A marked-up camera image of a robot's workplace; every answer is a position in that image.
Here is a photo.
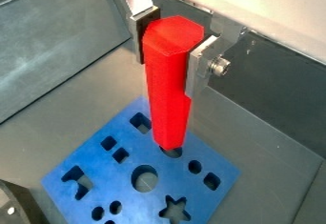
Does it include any red hexagonal peg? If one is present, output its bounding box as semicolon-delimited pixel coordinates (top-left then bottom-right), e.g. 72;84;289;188
143;15;204;151

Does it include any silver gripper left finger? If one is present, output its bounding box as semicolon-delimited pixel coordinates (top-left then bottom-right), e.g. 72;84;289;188
122;0;160;64

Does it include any blue shape sorter board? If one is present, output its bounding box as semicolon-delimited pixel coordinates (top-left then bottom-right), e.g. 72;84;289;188
41;97;239;224

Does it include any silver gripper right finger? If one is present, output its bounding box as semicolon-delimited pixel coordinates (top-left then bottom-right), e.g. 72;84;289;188
184;13;247;98

